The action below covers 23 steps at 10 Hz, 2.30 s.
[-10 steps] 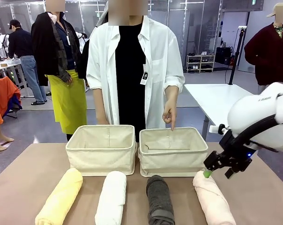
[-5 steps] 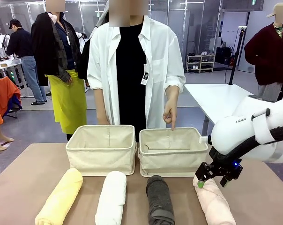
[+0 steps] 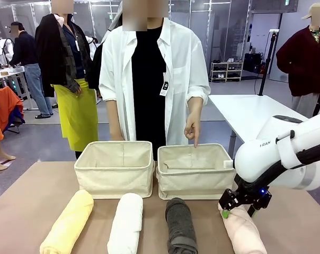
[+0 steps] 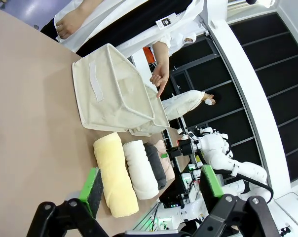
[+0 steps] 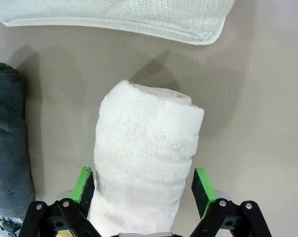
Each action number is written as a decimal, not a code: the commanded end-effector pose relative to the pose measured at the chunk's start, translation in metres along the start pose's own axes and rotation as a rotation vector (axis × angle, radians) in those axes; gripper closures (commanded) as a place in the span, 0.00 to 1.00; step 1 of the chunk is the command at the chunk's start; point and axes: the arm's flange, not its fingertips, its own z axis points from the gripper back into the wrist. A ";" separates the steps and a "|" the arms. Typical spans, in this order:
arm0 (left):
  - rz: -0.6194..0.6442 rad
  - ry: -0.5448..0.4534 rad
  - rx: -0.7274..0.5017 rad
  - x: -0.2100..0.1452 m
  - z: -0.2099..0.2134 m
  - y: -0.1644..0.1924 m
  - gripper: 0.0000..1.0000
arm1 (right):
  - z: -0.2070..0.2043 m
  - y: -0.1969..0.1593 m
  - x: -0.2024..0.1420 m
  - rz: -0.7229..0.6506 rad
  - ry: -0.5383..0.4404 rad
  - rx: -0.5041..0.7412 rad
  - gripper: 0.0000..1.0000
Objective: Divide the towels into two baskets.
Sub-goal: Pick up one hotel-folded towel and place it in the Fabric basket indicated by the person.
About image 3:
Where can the yellow towel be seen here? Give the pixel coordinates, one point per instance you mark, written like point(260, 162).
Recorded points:
point(67, 225)

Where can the person in white shirt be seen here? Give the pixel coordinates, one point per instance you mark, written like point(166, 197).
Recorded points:
point(149, 79)

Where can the person's right hand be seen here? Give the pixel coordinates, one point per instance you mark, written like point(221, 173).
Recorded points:
point(117, 137)

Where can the person in dark sweater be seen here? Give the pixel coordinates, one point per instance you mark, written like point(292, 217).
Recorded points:
point(30, 58)

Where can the white shoe rack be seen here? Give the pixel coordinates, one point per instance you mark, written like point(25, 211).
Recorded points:
point(226, 71)

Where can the pink towel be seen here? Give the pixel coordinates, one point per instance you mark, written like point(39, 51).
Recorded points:
point(244, 232)

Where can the person's right forearm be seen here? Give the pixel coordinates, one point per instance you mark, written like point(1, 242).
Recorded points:
point(114, 119)

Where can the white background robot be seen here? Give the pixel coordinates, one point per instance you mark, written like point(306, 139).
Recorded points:
point(3, 47)

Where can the person's left forearm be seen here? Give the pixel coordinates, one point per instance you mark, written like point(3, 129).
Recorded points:
point(195, 105)

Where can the orange cloth on chair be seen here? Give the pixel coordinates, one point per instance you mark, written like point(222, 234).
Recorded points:
point(9, 105)

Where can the beige cap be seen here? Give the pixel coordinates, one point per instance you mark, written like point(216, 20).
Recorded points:
point(312, 12)

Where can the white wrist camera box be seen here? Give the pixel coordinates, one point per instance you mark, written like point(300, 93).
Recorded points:
point(228, 164)

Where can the black tripod stand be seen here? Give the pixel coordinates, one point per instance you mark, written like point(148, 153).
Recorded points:
point(264, 71)

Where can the bare mannequin feet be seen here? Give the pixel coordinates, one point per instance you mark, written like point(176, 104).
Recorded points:
point(1, 158)

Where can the black equipment cases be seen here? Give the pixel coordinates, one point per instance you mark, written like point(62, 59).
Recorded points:
point(252, 62)

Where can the beige fabric basket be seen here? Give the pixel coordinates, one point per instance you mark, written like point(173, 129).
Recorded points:
point(194, 182)
point(115, 180)

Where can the white rolled towel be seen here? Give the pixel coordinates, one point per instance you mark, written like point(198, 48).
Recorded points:
point(126, 222)

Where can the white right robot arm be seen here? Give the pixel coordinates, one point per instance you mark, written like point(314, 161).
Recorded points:
point(252, 164)

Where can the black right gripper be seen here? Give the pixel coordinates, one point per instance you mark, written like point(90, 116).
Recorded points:
point(251, 197)

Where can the white workbench table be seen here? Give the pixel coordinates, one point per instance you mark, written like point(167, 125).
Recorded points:
point(6, 74)

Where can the dark grey rolled towel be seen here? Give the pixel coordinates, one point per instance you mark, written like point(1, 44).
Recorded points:
point(179, 225)

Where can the black and white badge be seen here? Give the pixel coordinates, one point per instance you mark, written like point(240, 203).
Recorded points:
point(164, 88)

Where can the person's left hand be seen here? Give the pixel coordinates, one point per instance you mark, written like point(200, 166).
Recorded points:
point(193, 127)

